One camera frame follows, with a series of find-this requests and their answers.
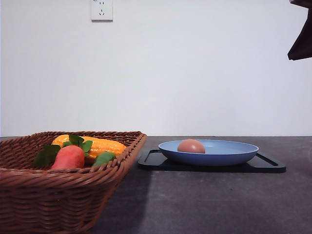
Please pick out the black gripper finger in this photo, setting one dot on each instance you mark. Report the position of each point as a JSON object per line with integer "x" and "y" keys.
{"x": 302, "y": 48}

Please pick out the blue plate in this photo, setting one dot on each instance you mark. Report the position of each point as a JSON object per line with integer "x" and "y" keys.
{"x": 217, "y": 152}

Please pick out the brown egg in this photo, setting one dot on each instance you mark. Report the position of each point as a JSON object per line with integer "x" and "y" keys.
{"x": 190, "y": 146}

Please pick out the brown wicker basket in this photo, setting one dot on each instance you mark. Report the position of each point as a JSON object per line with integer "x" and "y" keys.
{"x": 39, "y": 200}

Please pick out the black tray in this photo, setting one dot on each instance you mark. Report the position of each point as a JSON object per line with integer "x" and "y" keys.
{"x": 258, "y": 164}

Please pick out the yellow toy corn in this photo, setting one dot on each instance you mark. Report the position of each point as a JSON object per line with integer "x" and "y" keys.
{"x": 98, "y": 145}

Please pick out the orange toy carrot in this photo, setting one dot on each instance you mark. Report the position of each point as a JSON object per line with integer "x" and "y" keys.
{"x": 70, "y": 155}

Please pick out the white wall socket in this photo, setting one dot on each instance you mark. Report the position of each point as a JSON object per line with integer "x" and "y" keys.
{"x": 102, "y": 11}

